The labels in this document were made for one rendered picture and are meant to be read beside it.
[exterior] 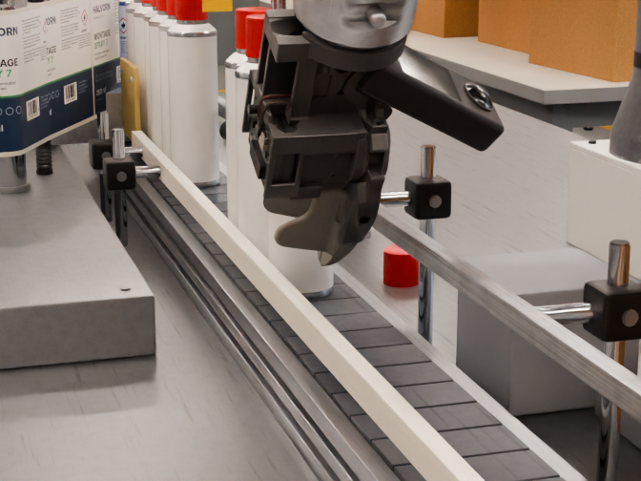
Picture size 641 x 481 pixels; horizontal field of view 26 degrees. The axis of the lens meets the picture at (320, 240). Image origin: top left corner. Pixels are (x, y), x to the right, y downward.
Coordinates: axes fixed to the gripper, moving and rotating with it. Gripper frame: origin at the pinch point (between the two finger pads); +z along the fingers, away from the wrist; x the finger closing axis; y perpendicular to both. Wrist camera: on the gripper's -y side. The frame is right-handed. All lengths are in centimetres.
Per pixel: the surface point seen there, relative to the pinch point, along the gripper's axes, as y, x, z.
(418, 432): 4.7, 26.6, -13.1
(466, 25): -115, -213, 137
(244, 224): 2.9, -13.0, 9.7
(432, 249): -2.8, 8.9, -8.3
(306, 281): 0.7, -2.7, 6.0
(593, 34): -111, -147, 92
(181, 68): 1.9, -44.3, 17.4
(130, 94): 4, -58, 32
